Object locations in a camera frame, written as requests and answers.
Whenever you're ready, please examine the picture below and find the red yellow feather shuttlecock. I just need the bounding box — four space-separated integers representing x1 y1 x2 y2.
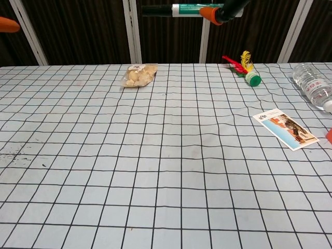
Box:
222 50 261 87

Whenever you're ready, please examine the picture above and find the printed picture card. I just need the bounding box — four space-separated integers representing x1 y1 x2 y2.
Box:
253 108 320 151

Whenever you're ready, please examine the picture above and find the white metal partition post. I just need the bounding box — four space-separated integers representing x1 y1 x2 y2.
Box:
9 0 49 66
276 0 309 64
121 0 143 64
199 0 217 64

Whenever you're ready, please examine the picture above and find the black marker cap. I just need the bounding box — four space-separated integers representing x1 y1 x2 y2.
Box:
142 5 173 18

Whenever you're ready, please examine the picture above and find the clear plastic water bottle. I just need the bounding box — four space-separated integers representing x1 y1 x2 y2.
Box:
292 63 332 114

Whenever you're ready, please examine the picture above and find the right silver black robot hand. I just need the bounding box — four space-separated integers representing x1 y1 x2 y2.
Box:
199 0 251 26

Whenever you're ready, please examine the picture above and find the green white marker body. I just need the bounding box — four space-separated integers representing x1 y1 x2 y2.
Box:
171 3 243 18

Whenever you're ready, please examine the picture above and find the clear bag of beige snacks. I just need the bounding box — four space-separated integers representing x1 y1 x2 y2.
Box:
119 63 158 88

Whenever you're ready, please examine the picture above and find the white black checkered tablecloth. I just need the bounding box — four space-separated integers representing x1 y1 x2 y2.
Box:
0 63 332 249

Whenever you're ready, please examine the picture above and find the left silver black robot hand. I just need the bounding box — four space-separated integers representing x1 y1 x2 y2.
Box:
0 17 21 33

